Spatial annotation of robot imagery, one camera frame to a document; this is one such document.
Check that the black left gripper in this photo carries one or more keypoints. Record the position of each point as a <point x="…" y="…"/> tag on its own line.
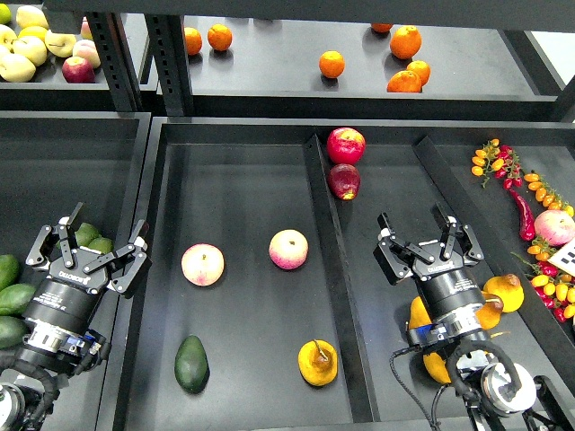
<point x="77" y="278"/>

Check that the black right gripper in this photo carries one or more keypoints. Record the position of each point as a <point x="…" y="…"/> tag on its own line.
<point x="439" y="268"/>

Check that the dark green avocado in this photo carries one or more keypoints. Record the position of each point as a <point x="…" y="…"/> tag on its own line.
<point x="191" y="369"/>

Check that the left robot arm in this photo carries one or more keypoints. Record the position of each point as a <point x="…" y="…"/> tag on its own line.
<point x="61" y="343"/>

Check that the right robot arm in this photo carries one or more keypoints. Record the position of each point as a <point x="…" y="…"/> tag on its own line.
<point x="491" y="385"/>

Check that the light green avocado right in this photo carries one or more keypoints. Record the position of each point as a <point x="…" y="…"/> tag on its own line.
<point x="101" y="244"/>

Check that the light green avocado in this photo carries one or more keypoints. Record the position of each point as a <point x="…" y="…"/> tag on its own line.
<point x="85" y="234"/>
<point x="101" y="244"/>

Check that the light green avocado back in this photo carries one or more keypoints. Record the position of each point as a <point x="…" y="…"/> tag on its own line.
<point x="85" y="234"/>

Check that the green avocado left edge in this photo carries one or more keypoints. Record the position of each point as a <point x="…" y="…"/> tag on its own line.
<point x="9" y="270"/>

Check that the green avocado middle left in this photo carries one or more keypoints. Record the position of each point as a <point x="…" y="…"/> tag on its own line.
<point x="15" y="298"/>

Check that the yellow pear with brown spot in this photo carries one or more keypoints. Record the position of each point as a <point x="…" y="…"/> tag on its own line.
<point x="490" y="313"/>

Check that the green avocado lower left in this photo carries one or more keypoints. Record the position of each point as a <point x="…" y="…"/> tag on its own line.
<point x="12" y="331"/>

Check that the dark red apple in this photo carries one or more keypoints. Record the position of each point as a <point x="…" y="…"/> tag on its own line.
<point x="344" y="181"/>

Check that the black left tray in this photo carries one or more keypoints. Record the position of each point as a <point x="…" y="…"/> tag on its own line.
<point x="50" y="161"/>

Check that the black tray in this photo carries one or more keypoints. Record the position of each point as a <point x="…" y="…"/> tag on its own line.
<point x="234" y="183"/>
<point x="50" y="161"/>

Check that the bright red apple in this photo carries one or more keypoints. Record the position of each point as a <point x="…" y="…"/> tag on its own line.
<point x="345" y="145"/>

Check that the pink apple left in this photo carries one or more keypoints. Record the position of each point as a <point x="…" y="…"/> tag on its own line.
<point x="202" y="264"/>

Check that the pink apple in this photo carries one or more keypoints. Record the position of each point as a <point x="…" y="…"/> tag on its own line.
<point x="288" y="249"/>
<point x="202" y="264"/>

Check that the cherry tomato bunch upper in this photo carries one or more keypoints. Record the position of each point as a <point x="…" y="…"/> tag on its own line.
<point x="497" y="161"/>

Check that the cherry tomato bunch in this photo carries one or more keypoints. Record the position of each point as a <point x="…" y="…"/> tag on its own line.
<point x="554" y="286"/>
<point x="497" y="161"/>

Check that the red chili pepper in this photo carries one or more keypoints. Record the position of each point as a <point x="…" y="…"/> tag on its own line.
<point x="526" y="218"/>

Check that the pink apple centre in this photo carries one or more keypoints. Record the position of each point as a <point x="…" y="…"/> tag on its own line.
<point x="288" y="249"/>

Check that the orange cherry tomato vine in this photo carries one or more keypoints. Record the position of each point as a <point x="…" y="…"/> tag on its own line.
<point x="546" y="195"/>

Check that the black tray divider left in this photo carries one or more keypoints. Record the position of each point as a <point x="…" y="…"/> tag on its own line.
<point x="351" y="342"/>

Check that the black tray divider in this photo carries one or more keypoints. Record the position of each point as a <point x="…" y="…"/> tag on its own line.
<point x="351" y="342"/>
<point x="495" y="232"/>

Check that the orange front right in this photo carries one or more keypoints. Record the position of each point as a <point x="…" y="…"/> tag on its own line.
<point x="404" y="81"/>

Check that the pink apple right edge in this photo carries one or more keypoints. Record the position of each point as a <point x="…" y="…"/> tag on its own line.
<point x="555" y="226"/>

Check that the orange small right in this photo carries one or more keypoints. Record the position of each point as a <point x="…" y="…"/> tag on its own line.
<point x="422" y="69"/>

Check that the black left back shelf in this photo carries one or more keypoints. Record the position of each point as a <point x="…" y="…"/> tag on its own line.
<point x="48" y="90"/>

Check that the white marker tag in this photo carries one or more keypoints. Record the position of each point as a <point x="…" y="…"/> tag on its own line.
<point x="564" y="258"/>

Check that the cherry tomato bunch lower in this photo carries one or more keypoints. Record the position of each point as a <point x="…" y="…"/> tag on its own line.
<point x="554" y="286"/>

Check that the red apple on shelf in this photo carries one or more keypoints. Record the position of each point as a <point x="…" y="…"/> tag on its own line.
<point x="78" y="70"/>

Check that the black centre tray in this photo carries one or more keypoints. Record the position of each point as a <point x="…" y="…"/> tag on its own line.
<point x="234" y="183"/>

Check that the orange centre shelf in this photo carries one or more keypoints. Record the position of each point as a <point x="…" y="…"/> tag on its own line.
<point x="331" y="64"/>

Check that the pale pink peach shelf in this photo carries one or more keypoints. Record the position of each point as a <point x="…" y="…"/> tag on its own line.
<point x="86" y="49"/>

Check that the pale yellow apple front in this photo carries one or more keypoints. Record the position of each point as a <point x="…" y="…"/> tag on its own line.
<point x="16" y="68"/>

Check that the black tray divider right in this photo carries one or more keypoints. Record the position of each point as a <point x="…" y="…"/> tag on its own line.
<point x="495" y="232"/>

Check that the black shelf upright left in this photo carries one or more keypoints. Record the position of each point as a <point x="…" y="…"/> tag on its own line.
<point x="110" y="40"/>

